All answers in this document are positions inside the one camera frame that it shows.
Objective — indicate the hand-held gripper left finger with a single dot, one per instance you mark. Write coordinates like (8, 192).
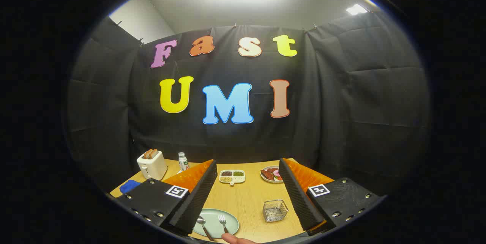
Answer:
(197, 194)

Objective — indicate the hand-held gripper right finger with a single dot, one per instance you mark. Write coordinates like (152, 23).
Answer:
(300, 198)

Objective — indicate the pale green round plate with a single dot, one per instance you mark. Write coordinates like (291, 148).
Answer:
(212, 219)

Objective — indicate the yellow beans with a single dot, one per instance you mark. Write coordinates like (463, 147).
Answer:
(226, 179)

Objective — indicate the pink ham slice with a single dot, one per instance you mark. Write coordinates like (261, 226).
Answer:
(277, 173)

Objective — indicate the small white drink bottle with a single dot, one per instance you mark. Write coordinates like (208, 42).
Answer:
(183, 161)

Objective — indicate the dark brown beans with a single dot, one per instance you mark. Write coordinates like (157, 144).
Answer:
(226, 173)

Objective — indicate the white oval food plate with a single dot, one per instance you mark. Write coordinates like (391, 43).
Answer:
(265, 180)

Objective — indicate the white divided dish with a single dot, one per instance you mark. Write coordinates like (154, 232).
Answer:
(232, 177)

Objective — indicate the brown meat piece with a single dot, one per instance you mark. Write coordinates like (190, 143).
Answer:
(267, 174)

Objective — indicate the green beans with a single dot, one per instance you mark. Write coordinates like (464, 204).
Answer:
(238, 173)

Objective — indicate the white toaster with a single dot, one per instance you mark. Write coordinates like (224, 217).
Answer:
(153, 168)

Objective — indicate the brown toast slice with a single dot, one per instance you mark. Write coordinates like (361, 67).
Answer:
(154, 153)
(147, 154)

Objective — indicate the blue folded cloth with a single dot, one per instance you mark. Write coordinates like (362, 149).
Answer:
(130, 186)

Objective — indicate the small ceiling light panel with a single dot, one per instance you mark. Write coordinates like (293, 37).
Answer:
(356, 9)

